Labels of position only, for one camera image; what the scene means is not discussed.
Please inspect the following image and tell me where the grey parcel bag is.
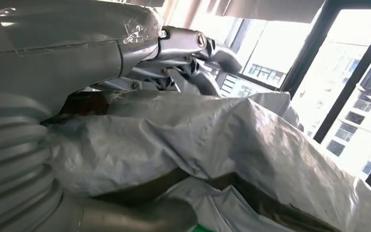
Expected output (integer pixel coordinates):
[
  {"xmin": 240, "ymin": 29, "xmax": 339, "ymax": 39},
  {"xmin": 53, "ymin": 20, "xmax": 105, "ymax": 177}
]
[{"xmin": 41, "ymin": 89, "xmax": 371, "ymax": 232}]

